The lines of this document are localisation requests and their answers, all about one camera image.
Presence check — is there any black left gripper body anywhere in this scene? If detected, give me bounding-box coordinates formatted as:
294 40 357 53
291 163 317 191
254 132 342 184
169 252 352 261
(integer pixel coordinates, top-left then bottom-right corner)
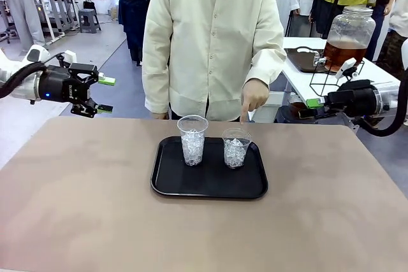
38 66 75 103

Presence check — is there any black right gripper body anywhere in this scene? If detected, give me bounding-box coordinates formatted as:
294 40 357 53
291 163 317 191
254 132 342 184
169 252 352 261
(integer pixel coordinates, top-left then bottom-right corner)
327 79 378 118

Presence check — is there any short clear plastic cup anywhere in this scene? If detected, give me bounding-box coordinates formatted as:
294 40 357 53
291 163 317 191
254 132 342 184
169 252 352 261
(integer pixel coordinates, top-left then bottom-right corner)
222 127 252 169

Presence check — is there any tall clear plastic cup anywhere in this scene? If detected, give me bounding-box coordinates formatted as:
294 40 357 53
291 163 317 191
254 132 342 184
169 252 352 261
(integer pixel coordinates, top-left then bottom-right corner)
177 114 210 167

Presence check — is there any person right forearm cream sleeve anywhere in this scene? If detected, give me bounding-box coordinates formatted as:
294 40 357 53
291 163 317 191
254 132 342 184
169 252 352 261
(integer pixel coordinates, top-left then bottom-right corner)
142 39 173 115

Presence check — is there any person left forearm cream sleeve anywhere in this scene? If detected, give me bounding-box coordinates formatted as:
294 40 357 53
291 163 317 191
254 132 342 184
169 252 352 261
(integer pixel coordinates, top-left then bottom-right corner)
247 34 288 84

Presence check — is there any person left hand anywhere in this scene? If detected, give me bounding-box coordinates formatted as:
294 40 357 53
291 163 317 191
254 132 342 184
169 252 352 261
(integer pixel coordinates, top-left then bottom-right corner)
240 78 271 125

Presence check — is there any white side table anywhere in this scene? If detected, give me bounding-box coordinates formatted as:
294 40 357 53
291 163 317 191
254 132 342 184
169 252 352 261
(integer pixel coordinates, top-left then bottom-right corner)
282 36 404 104

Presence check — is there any dark brown serving tray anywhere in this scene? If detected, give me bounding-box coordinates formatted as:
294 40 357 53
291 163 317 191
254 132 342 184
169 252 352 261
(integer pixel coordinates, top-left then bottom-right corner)
283 47 339 75

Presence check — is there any grey plastic stool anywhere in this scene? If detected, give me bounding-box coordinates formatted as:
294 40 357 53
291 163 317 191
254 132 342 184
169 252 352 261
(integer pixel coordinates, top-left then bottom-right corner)
78 8 102 34

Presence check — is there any glass tea dispenser jar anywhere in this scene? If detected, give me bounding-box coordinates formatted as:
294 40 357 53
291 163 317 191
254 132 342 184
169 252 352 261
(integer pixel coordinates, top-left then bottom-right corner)
311 6 377 75

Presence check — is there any white shirt navy skirt mannequin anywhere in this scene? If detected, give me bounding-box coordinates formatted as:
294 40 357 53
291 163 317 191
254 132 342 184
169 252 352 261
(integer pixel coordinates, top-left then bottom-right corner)
111 0 150 66

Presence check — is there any grey trousers mannequin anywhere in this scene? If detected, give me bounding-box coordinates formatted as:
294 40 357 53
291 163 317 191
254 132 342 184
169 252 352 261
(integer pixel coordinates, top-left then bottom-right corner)
0 0 47 54

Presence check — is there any person torso cream shirt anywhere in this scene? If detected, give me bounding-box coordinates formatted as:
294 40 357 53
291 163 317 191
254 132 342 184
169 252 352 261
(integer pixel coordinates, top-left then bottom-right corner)
142 0 288 123

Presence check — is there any black rectangular serving tray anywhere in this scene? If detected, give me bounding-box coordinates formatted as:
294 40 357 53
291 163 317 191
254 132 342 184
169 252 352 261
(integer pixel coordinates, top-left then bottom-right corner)
150 136 269 201

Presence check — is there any black wire dispenser stand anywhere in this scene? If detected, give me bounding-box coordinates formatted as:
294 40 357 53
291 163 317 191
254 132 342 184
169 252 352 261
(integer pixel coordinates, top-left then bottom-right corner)
309 61 366 97

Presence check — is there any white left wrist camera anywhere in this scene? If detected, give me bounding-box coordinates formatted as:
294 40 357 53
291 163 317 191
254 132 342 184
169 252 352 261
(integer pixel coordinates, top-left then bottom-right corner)
56 50 77 66

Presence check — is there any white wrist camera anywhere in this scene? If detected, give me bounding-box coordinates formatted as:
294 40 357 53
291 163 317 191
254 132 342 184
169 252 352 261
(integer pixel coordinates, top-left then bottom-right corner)
334 57 358 81
56 50 77 66

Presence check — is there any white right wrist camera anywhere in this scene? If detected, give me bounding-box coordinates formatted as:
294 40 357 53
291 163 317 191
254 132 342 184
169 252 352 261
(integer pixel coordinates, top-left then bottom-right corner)
334 57 358 81

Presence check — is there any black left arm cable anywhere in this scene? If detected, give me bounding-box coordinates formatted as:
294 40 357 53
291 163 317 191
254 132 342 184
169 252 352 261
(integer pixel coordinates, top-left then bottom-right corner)
0 61 47 99

